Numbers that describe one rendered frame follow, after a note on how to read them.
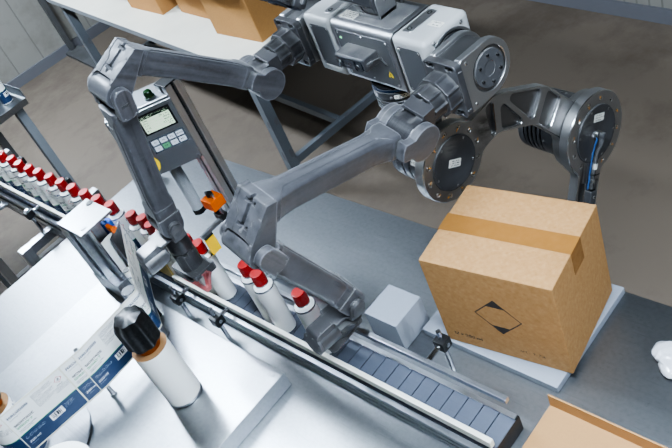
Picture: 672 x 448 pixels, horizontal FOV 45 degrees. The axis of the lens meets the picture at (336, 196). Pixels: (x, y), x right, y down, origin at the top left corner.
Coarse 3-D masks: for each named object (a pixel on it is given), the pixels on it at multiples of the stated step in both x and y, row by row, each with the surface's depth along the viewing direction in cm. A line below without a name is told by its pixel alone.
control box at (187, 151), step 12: (156, 96) 188; (144, 108) 186; (156, 108) 187; (180, 120) 190; (168, 132) 191; (180, 144) 194; (192, 144) 194; (156, 156) 194; (168, 156) 195; (180, 156) 196; (192, 156) 196; (168, 168) 197
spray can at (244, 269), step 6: (240, 264) 194; (246, 264) 194; (240, 270) 194; (246, 270) 194; (246, 276) 195; (246, 282) 195; (252, 282) 195; (246, 288) 197; (252, 288) 196; (252, 294) 198; (258, 300) 199; (258, 306) 201; (264, 312) 202; (264, 318) 204
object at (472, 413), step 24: (240, 288) 219; (360, 360) 187; (384, 360) 185; (408, 384) 177; (432, 384) 175; (456, 408) 169; (480, 408) 167; (456, 432) 164; (480, 432) 163; (504, 432) 161
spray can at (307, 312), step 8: (296, 288) 182; (296, 296) 180; (304, 296) 180; (296, 304) 182; (304, 304) 181; (312, 304) 182; (296, 312) 182; (304, 312) 181; (312, 312) 182; (304, 320) 183; (312, 320) 183; (328, 352) 190
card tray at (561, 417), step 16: (560, 400) 163; (544, 416) 166; (560, 416) 164; (576, 416) 163; (592, 416) 158; (544, 432) 163; (560, 432) 162; (576, 432) 161; (592, 432) 159; (608, 432) 158; (624, 432) 154
